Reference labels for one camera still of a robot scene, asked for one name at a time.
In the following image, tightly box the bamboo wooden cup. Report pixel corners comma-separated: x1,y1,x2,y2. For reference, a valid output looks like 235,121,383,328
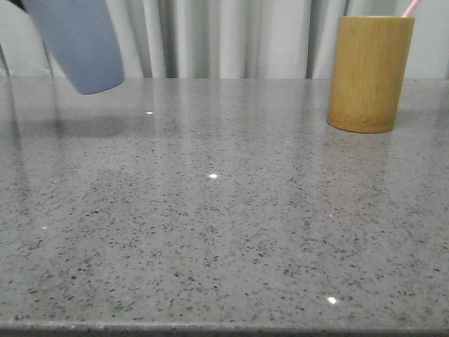
327,16,415,133

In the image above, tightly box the blue plastic cup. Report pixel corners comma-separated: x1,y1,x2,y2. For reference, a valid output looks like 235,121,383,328
22,1,125,95

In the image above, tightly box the grey curtain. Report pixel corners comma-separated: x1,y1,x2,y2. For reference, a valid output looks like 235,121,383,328
1,1,448,79

